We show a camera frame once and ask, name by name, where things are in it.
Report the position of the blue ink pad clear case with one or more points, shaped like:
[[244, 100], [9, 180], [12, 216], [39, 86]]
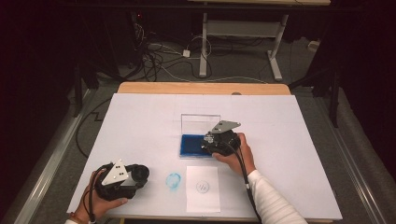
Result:
[[191, 144]]

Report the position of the black stamp clear knob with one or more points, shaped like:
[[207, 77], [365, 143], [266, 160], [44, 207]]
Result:
[[208, 138]]

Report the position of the person's right hand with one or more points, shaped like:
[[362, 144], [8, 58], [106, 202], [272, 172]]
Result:
[[241, 161]]

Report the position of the black equipment with red light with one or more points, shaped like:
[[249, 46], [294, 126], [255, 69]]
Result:
[[137, 37]]

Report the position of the person's left hand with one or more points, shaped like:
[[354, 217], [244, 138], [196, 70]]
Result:
[[96, 207]]

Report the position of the white power adapter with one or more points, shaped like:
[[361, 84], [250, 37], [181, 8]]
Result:
[[186, 53]]

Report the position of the aluminium floor rail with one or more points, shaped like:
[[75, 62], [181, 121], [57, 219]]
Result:
[[351, 174], [46, 174]]

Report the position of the white table cover board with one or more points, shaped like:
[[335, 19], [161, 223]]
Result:
[[140, 124]]

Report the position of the white metal frame desk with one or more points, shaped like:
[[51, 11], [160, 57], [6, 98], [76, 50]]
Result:
[[243, 28]]

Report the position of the white paper sheet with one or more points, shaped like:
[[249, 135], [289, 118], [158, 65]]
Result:
[[202, 202]]

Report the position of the black metal stand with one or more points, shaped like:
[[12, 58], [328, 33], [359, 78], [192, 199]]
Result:
[[77, 93], [334, 99]]

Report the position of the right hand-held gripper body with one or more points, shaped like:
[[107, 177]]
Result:
[[229, 143]]

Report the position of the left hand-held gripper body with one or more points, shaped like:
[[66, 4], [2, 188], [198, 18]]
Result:
[[115, 189]]

